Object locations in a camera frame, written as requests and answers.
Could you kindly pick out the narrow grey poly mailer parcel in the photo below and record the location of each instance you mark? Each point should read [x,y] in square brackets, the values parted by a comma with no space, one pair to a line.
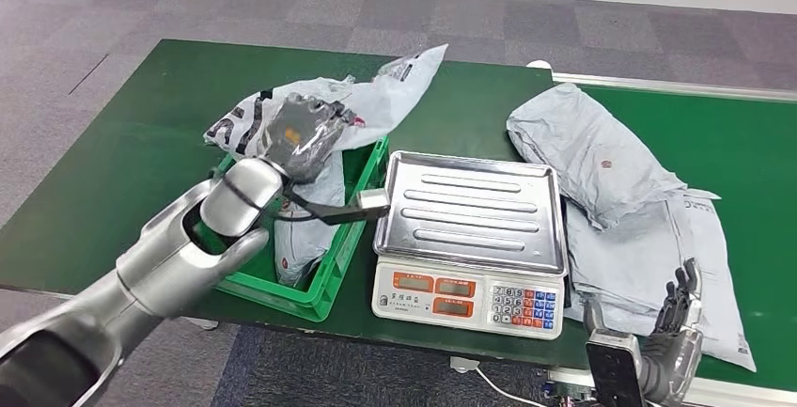
[305,242]

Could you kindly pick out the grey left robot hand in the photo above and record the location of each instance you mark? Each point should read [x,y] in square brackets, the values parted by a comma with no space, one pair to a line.
[305,136]

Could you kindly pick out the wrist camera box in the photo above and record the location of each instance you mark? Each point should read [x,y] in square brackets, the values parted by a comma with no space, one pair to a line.
[613,370]
[348,210]

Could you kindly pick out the flat grey parcel with labels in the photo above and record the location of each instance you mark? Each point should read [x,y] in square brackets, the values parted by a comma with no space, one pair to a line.
[697,248]

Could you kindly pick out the white power plug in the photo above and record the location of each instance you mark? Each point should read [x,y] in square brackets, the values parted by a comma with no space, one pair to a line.
[465,364]

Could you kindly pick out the crumpled grey parcel red spot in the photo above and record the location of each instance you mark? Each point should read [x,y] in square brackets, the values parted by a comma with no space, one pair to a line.
[585,142]

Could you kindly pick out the green plastic crate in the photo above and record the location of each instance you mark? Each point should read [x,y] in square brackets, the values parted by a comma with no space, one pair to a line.
[324,286]

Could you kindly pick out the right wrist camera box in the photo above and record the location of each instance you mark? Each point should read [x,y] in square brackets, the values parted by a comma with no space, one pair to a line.
[613,370]

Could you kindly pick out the white electronic scale steel pan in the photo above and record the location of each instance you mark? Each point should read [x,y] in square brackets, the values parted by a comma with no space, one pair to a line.
[473,217]

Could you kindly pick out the white courier parcel black logo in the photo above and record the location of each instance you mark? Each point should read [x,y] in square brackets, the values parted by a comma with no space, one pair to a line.
[380,105]

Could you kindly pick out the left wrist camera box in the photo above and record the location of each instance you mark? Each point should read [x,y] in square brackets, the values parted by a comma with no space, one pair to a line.
[348,210]

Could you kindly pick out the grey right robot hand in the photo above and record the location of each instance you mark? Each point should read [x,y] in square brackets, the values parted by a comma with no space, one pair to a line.
[675,354]

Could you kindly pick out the white round corner cap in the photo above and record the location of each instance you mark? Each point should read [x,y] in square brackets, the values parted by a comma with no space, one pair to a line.
[540,64]

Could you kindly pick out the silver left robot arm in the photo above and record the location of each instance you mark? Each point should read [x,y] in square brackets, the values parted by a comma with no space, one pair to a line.
[168,267]

